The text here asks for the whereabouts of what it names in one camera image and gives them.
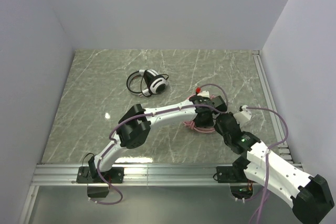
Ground white and black headphones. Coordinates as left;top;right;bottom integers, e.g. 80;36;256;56
126;69;169;98

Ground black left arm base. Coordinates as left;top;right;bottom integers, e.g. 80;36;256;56
76;153;124;199

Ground black headphone cable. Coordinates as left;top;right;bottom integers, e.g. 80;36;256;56
139;73;169;98

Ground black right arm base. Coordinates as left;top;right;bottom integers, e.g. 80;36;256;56
213;166;262;201

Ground aluminium rail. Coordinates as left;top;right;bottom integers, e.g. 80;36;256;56
252;50;293;163
31;163;308;187

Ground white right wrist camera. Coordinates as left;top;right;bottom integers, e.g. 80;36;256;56
233;105;252;125

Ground aluminium right side rail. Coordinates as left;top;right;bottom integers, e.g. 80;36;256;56
252;50;293;163

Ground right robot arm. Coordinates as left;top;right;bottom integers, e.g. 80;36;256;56
214;113;334;223

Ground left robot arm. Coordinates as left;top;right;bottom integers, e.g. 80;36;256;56
88;95;227;181

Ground aluminium front rail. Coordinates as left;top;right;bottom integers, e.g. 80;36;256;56
31;163;308;187

